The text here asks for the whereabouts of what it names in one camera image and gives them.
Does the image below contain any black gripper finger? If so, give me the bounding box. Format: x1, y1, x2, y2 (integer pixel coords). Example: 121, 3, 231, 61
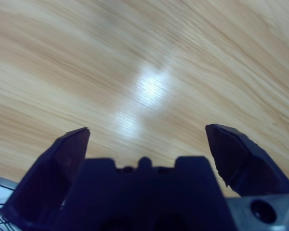
205, 123, 289, 198
1, 127, 91, 228

